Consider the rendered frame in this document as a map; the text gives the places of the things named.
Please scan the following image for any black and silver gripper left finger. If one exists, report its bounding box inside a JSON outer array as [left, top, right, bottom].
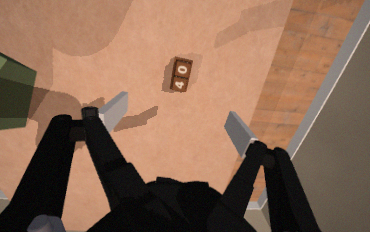
[[0, 91, 172, 232]]

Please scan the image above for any brown number cube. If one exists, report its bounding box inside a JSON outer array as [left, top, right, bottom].
[[172, 75, 187, 92], [174, 60, 191, 78]]

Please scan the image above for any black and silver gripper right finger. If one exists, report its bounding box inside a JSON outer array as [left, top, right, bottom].
[[202, 111, 321, 232]]

